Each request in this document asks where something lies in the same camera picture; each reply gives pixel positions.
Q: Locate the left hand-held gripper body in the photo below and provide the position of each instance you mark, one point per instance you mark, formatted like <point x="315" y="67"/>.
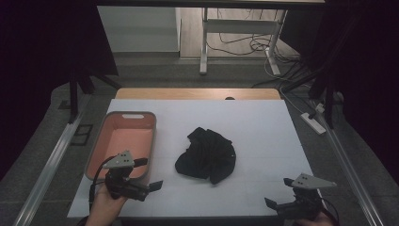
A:
<point x="120" y="160"/>

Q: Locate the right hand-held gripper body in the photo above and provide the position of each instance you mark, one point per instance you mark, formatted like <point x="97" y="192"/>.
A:
<point x="309" y="182"/>

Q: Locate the orange basket with grey rim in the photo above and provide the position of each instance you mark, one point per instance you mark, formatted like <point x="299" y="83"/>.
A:
<point x="125" y="138"/>

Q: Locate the black cloth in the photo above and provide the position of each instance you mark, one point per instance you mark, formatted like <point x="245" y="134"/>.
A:
<point x="207" y="155"/>

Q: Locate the person's right hand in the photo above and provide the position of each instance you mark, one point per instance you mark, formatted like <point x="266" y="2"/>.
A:
<point x="316" y="222"/>

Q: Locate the person's left hand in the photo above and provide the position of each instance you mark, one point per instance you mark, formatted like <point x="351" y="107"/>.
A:
<point x="105" y="207"/>

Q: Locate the white table cover sheet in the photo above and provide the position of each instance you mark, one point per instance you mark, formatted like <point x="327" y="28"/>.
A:
<point x="266" y="141"/>

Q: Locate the white power strip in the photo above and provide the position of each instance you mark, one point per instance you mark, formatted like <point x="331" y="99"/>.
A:
<point x="313" y="123"/>

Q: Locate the white plug adapter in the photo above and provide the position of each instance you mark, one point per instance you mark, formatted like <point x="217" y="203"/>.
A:
<point x="320" y="108"/>

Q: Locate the black metal stand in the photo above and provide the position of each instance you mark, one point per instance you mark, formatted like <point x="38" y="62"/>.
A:
<point x="328" y="103"/>
<point x="73" y="97"/>

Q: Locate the white cabinet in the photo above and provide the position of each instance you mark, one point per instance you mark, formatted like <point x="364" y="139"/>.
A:
<point x="138" y="29"/>

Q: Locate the white-legged desk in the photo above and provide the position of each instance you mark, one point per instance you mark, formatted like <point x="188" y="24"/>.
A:
<point x="241" y="25"/>

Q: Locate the aluminium rail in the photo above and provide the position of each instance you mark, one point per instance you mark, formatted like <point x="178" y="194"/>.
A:
<point x="351" y="175"/>
<point x="47" y="172"/>

